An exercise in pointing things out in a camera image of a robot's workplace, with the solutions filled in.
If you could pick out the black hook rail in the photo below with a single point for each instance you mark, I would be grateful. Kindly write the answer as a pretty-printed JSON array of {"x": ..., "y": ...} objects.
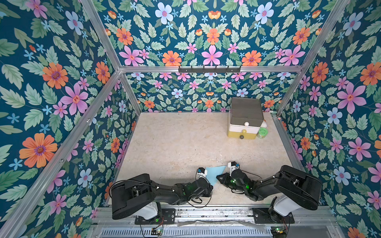
[{"x": 209, "y": 69}]

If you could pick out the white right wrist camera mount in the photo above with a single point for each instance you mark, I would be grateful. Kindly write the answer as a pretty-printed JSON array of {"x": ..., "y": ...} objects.
[{"x": 233, "y": 166}]

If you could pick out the light blue square paper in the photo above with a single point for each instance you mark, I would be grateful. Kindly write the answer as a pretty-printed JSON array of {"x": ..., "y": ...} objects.
[{"x": 213, "y": 172}]

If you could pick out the aluminium front frame rail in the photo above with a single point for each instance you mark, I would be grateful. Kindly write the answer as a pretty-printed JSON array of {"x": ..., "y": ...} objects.
[{"x": 224, "y": 213}]

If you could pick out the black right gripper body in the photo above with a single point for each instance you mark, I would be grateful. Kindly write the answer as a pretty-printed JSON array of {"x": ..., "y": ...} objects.
[{"x": 227, "y": 179}]

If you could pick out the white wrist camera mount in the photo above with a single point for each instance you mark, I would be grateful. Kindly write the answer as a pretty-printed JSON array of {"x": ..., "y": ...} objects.
[
  {"x": 233, "y": 166},
  {"x": 201, "y": 173}
]

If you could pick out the green lidded small jar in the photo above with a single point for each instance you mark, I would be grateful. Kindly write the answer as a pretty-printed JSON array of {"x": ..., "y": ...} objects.
[{"x": 262, "y": 133}]

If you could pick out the white orange round object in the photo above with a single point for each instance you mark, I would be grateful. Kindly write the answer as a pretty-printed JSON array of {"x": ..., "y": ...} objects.
[{"x": 264, "y": 124}]

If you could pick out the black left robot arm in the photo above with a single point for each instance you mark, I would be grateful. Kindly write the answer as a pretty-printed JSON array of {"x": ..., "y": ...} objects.
[{"x": 131, "y": 195}]

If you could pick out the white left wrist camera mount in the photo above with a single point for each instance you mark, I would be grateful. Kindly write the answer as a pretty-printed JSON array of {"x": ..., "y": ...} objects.
[{"x": 201, "y": 173}]

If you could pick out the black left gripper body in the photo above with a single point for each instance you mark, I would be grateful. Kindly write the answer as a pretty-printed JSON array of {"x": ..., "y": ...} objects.
[{"x": 205, "y": 193}]

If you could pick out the yellow white grey drawer box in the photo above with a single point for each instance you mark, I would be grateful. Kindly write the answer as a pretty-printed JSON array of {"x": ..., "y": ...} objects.
[{"x": 245, "y": 118}]

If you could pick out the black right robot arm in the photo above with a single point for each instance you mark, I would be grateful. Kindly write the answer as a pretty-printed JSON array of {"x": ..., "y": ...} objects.
[{"x": 298, "y": 188}]

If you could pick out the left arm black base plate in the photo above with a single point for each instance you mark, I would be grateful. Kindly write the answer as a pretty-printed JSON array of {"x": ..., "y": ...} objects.
[{"x": 155, "y": 216}]

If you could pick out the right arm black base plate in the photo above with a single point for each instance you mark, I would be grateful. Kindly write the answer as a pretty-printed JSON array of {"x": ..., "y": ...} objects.
[{"x": 269, "y": 216}]

